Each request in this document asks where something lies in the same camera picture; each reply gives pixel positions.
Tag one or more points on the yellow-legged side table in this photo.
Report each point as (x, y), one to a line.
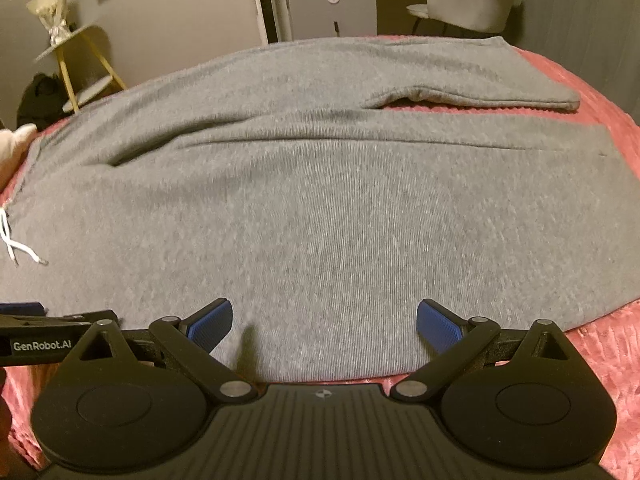
(83, 67)

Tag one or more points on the wrapped flower bouquet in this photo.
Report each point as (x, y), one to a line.
(52, 15)

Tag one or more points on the grey upholstered chair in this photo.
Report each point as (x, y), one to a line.
(487, 17)

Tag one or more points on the grey drawer cabinet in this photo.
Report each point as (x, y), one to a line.
(311, 19)

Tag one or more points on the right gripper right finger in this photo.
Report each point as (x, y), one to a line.
(457, 343)

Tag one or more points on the black bag on floor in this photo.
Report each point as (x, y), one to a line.
(42, 102)

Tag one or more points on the person's left hand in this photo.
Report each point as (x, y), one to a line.
(13, 463)

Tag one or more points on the pink ribbed bedspread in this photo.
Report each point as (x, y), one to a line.
(529, 407)

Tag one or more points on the grey sweatpants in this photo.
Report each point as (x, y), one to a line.
(325, 188)

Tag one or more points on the white plush pillow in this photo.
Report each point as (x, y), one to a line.
(13, 146)

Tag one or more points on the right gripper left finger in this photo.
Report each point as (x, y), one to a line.
(188, 343)

